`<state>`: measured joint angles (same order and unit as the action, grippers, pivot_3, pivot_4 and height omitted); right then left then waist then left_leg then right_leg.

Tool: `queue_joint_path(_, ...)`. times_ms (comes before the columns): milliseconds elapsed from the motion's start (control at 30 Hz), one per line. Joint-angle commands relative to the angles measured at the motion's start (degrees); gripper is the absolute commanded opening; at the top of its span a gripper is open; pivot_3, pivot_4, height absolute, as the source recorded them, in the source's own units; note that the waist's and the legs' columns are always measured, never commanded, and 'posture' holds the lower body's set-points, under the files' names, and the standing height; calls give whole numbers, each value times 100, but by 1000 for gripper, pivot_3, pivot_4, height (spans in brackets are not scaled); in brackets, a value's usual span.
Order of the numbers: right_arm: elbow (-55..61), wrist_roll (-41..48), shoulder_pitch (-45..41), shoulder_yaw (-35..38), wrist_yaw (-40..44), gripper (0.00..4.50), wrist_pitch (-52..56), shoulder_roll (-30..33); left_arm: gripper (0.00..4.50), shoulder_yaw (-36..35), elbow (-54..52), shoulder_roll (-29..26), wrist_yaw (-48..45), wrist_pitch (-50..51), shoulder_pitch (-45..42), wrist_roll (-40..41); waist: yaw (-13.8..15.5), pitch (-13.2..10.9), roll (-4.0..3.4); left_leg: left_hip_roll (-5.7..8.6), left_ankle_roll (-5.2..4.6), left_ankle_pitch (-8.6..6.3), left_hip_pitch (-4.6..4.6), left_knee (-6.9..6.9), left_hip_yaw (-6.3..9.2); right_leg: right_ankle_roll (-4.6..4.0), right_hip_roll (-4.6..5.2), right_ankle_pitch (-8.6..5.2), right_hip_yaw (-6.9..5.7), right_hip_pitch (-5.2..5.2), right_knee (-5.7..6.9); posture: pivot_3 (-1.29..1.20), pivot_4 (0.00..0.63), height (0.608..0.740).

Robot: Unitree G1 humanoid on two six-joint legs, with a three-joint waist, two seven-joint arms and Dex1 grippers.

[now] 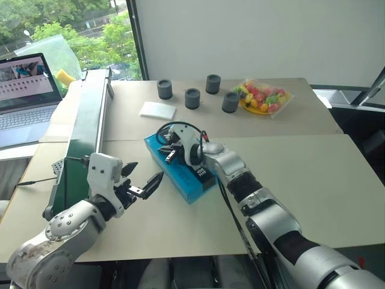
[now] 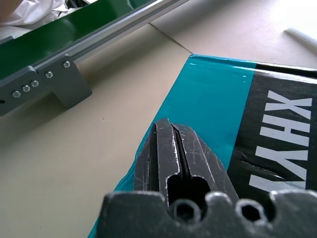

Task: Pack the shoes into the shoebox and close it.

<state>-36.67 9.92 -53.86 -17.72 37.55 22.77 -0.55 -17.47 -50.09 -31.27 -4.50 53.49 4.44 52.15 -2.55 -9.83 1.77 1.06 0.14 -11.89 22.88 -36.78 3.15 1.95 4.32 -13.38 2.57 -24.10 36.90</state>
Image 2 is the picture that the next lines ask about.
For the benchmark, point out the teal and black cardboard box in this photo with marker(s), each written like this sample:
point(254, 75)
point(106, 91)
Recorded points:
point(213, 99)

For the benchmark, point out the green conveyor belt, aluminium frame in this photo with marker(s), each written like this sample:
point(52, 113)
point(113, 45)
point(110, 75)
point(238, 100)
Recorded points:
point(49, 57)

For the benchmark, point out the brown paper sheet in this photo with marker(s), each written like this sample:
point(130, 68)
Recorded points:
point(223, 27)

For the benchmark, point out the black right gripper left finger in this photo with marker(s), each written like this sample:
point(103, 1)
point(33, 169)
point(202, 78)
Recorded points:
point(153, 161)

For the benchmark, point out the white foam pad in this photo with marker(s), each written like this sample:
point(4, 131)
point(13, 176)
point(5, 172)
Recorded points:
point(302, 38)

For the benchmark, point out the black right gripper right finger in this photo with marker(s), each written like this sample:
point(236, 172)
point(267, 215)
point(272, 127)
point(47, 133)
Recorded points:
point(200, 163)

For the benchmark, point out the white crumpled cloth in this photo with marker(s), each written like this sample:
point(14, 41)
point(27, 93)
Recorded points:
point(37, 12)

